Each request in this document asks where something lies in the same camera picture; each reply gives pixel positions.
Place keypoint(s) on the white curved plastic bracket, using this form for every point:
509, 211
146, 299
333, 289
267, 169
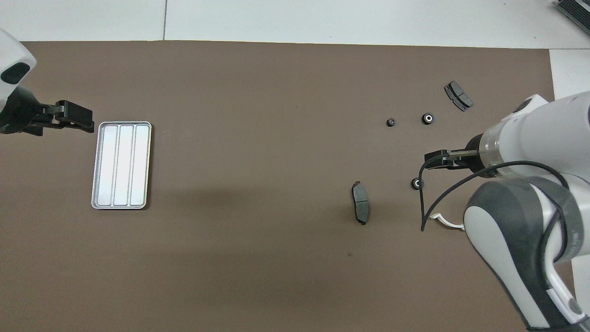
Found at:
449, 223

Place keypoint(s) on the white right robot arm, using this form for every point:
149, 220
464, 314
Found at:
530, 138

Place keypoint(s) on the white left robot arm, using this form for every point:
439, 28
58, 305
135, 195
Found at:
14, 50

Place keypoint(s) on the brown table mat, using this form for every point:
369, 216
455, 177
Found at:
258, 115

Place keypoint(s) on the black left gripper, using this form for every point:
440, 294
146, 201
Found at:
20, 113

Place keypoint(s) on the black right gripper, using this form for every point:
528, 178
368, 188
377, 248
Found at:
472, 159

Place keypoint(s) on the silver metal tray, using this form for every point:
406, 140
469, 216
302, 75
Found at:
120, 165

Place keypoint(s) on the long grey brake pad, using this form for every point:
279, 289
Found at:
360, 203

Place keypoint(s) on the small black bearing gear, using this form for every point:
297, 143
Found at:
391, 122

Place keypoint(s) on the black ridged device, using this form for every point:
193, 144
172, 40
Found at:
575, 11

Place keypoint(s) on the short dark brake pad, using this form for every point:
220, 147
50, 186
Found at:
458, 95

